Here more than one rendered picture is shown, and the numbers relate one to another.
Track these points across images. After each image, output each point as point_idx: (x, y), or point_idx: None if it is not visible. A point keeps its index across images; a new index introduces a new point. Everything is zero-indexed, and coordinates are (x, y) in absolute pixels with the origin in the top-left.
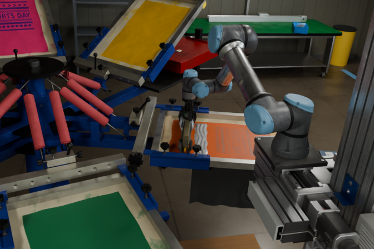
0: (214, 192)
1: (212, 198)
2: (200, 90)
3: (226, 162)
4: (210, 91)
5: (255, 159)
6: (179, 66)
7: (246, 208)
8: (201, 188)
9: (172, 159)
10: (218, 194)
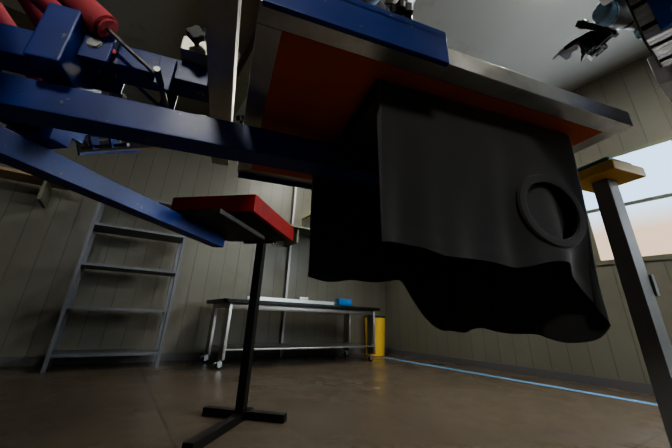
0: (450, 198)
1: (449, 224)
2: None
3: (482, 60)
4: (380, 5)
5: None
6: (252, 200)
7: (544, 262)
8: (411, 181)
9: (342, 2)
10: (461, 211)
